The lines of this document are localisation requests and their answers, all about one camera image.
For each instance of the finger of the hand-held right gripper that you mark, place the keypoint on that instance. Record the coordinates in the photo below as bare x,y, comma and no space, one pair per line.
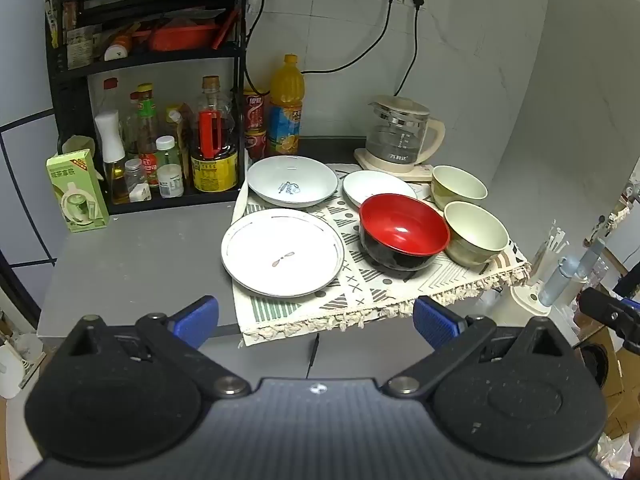
612,315

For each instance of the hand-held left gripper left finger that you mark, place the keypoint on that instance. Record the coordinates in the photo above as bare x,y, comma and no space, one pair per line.
197,317

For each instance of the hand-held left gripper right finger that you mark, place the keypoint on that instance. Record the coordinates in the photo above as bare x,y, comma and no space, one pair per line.
435,322

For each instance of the red and black bowl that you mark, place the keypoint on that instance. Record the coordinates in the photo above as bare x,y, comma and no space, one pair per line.
400,235

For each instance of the cream green bowl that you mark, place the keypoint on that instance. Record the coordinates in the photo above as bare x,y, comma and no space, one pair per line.
475,232
457,185

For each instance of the large white rimmed plate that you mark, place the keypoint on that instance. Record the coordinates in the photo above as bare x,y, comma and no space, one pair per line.
285,255

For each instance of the small plain white plate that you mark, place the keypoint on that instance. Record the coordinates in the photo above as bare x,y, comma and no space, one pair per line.
375,187

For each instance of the white deep plate with print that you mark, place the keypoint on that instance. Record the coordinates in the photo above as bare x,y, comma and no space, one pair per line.
292,180

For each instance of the patterned fringed cloth mat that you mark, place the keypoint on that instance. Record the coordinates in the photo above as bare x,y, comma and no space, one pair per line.
360,285

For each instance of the white toothbrush stand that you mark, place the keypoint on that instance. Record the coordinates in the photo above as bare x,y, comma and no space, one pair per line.
527,297

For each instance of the cream kettle base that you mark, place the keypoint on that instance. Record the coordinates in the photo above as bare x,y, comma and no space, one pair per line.
415,172

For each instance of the small clear glass jar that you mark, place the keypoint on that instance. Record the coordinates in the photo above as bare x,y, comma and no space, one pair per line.
134,172

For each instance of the green carton box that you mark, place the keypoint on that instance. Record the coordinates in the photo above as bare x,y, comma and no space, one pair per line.
77,190

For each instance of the red drink can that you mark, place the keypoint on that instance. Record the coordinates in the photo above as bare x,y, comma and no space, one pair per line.
255,144
255,110

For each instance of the white pump oil bottle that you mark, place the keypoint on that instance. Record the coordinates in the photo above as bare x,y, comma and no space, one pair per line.
111,145

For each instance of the sauce bottle green label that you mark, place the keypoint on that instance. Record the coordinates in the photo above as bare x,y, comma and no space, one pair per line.
147,130

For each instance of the glass electric kettle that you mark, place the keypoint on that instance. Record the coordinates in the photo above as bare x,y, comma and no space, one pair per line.
400,130

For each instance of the orange juice bottle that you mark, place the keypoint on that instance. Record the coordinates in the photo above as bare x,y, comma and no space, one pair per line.
286,110

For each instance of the clear bottle red cap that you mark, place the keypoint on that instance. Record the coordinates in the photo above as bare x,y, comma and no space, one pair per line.
111,97

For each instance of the black metal shelf rack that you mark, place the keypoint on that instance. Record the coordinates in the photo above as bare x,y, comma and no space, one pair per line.
150,62

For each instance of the red plastic basket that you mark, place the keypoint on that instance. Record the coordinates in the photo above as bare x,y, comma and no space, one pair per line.
180,35

